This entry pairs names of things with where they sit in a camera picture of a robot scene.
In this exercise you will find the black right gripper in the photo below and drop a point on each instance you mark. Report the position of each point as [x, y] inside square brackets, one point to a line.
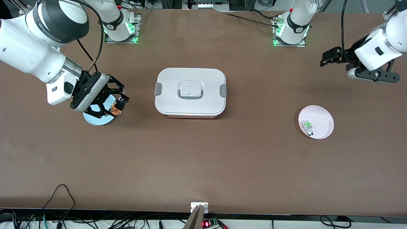
[86, 79]

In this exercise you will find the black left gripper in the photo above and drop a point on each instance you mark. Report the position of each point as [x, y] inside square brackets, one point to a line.
[348, 52]

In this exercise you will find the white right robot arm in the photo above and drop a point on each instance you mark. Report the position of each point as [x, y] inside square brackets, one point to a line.
[19, 54]

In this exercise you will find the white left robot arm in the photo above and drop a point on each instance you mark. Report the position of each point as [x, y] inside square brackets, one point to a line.
[375, 51]

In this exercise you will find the white lidded storage box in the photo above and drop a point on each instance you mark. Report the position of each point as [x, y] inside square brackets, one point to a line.
[190, 108]

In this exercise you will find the light blue round plate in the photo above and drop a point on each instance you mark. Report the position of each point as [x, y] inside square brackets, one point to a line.
[98, 121]

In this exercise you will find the pink round plate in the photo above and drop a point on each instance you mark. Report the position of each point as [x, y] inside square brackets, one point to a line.
[322, 121]

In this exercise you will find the silver lit electronics unit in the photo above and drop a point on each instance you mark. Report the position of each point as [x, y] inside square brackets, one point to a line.
[206, 5]

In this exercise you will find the grey aluminium bar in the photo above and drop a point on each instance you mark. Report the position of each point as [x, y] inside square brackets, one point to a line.
[195, 221]

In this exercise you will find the circuit board with red display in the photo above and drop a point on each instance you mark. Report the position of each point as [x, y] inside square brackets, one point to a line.
[206, 223]

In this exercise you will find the left arm silver base plate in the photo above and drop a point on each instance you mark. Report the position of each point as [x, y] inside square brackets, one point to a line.
[289, 45]

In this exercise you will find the right arm silver base plate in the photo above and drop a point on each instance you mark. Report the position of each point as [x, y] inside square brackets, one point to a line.
[120, 41]

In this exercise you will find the aluminium frame post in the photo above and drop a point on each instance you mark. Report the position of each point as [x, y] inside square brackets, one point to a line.
[387, 15]
[19, 3]

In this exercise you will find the green and silver switch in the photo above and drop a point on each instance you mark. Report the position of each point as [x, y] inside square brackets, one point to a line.
[307, 126]

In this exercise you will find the small white mounting bracket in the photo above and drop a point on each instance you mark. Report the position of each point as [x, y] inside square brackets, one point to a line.
[194, 206]

